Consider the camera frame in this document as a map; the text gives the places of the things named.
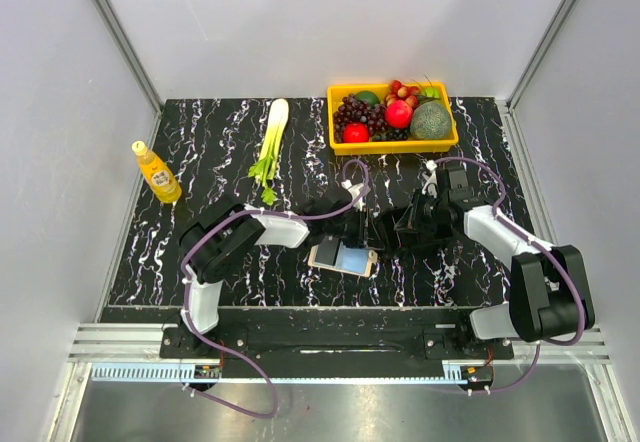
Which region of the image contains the black plastic card box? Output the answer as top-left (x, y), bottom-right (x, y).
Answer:
top-left (371, 208), bottom-right (451, 259)

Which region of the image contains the white slotted cable duct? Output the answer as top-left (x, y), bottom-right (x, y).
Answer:
top-left (91, 361), bottom-right (492, 385)

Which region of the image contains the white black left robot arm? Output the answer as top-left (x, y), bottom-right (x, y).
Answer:
top-left (179, 188), bottom-right (377, 357)

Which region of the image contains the dark blue grape bunch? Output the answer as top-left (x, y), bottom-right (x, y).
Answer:
top-left (371, 128), bottom-right (409, 142)

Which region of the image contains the yellow plastic fruit bin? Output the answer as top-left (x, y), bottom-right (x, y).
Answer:
top-left (327, 80), bottom-right (459, 156)

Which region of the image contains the large red apple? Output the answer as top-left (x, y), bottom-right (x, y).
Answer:
top-left (385, 100), bottom-right (413, 129)

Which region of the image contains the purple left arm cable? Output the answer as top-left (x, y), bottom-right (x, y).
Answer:
top-left (180, 159), bottom-right (371, 418)

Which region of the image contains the dark green avocado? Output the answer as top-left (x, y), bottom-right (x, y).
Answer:
top-left (355, 90), bottom-right (380, 106)

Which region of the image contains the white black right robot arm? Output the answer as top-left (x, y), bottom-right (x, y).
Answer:
top-left (391, 157), bottom-right (595, 358)

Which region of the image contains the yellow juice bottle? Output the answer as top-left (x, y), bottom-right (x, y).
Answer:
top-left (131, 141), bottom-right (182, 204)

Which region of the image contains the aluminium frame rail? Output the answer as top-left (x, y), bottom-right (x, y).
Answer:
top-left (67, 324), bottom-right (614, 366)

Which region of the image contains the red cherry cluster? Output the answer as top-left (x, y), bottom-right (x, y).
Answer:
top-left (384, 80), bottom-right (421, 108)

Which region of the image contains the beige leather card holder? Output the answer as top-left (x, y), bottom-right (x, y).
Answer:
top-left (308, 239), bottom-right (378, 277)

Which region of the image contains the green netted melon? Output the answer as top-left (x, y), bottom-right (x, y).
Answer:
top-left (410, 101), bottom-right (452, 140)

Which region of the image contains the black metal base plate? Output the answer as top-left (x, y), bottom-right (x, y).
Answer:
top-left (158, 306), bottom-right (515, 381)

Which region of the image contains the black credit card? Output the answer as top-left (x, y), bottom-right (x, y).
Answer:
top-left (314, 237), bottom-right (340, 267)

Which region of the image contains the bright green apple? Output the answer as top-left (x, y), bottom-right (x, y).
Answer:
top-left (420, 85), bottom-right (441, 100)

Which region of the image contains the green white leek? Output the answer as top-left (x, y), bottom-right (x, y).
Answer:
top-left (248, 98), bottom-right (289, 206)

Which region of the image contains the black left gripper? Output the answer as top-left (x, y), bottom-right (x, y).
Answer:
top-left (325, 206), bottom-right (384, 250)

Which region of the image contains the red purple grape bunch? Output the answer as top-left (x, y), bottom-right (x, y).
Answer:
top-left (332, 94), bottom-right (388, 143)

